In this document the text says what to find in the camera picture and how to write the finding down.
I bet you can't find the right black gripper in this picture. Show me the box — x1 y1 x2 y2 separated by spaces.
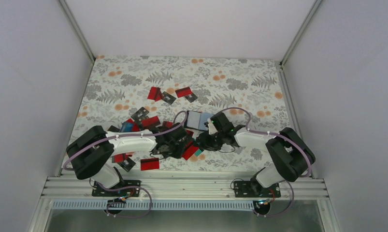
194 130 225 151

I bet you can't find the black card holder wallet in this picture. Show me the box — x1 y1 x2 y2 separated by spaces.
184 111 213 131

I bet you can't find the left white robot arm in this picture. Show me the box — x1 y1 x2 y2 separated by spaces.
63 123 193 196

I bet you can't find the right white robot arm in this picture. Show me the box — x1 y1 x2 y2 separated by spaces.
196 112 316 197

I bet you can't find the teal card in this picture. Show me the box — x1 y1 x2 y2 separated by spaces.
194 149 203 157

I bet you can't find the red card middle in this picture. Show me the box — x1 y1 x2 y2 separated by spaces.
182 142 199 160

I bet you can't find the red card front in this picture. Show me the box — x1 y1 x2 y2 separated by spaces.
140 158 159 171

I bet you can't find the black card front left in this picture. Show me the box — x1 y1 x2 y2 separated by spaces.
118 157 136 172

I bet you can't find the black card near top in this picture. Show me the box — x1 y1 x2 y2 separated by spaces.
162 91 176 105

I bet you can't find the blue card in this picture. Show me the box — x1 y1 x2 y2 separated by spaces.
119 122 134 132

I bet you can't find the small black card top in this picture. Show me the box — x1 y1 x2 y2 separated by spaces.
185 93 198 102

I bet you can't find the red card far left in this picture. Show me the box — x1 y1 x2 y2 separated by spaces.
147 87 163 102

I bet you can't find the red black-stripe card top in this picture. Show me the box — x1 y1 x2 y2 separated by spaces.
175 87 193 98

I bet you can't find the floral patterned table mat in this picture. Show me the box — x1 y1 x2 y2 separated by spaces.
61 55 302 173

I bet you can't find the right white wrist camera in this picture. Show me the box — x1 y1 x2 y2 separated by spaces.
207 118 217 135

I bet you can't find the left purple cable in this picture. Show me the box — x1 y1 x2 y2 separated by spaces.
62 111 188 219

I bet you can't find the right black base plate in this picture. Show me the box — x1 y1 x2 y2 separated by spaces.
233 180 281 198

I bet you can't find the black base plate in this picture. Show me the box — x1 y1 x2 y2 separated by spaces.
91 179 141 198
233 180 281 198

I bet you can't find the blue grey cable duct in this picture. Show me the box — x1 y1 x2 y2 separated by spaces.
51 199 254 211

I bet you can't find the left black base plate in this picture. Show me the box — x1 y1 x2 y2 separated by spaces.
91 179 141 198

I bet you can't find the aluminium rail frame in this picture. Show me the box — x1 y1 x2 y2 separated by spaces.
29 170 339 232

